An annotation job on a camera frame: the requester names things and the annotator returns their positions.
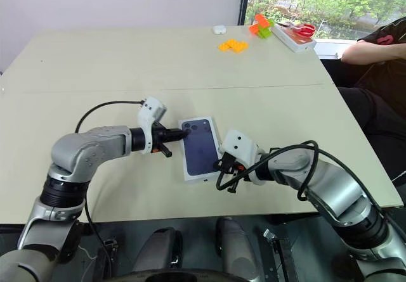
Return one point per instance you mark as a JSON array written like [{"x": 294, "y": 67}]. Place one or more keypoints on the black metal bracket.
[
  {"x": 282, "y": 256},
  {"x": 110, "y": 256}
]

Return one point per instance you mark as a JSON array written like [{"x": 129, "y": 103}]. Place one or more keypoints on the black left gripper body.
[{"x": 157, "y": 136}]

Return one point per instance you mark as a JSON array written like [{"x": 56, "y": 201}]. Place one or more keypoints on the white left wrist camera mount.
[{"x": 150, "y": 109}]

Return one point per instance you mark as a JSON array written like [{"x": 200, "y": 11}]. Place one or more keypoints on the white earbuds case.
[{"x": 218, "y": 29}]

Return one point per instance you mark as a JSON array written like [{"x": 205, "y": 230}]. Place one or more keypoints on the person's bare forearm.
[{"x": 371, "y": 52}]

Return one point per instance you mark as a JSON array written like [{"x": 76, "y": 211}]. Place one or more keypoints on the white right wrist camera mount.
[{"x": 238, "y": 145}]

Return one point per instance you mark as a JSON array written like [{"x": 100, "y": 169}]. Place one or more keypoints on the person in black clothes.
[{"x": 380, "y": 104}]

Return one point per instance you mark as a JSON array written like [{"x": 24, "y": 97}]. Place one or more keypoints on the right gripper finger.
[{"x": 220, "y": 163}]

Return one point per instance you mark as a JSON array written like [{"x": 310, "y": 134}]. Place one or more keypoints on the orange building block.
[{"x": 258, "y": 22}]

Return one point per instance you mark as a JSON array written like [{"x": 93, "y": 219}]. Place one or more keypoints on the grey rounded shape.
[
  {"x": 234, "y": 247},
  {"x": 161, "y": 250}
]

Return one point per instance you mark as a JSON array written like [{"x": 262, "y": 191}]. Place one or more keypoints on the white window sill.
[{"x": 333, "y": 49}]

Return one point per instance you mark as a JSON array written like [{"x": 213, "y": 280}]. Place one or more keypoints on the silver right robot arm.
[{"x": 342, "y": 187}]

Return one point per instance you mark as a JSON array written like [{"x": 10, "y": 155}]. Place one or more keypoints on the black window frame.
[{"x": 245, "y": 0}]

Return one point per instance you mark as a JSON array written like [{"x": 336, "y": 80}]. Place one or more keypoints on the green building block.
[{"x": 265, "y": 32}]

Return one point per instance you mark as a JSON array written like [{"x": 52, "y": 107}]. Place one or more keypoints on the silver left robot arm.
[{"x": 79, "y": 149}]

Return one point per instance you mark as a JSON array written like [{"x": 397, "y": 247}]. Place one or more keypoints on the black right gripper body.
[{"x": 231, "y": 165}]

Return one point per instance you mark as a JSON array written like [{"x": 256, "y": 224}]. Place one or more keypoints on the white box with brown card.
[{"x": 200, "y": 152}]

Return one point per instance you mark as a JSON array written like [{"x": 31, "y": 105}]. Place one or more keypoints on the white tray with red object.
[{"x": 295, "y": 42}]

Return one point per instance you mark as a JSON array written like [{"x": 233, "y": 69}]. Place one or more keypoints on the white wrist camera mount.
[
  {"x": 238, "y": 145},
  {"x": 150, "y": 109}
]

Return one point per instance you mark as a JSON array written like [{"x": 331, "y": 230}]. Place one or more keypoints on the yellow building blocks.
[{"x": 233, "y": 46}]

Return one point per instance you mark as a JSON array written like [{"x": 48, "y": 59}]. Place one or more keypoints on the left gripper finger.
[
  {"x": 174, "y": 137},
  {"x": 176, "y": 133}
]

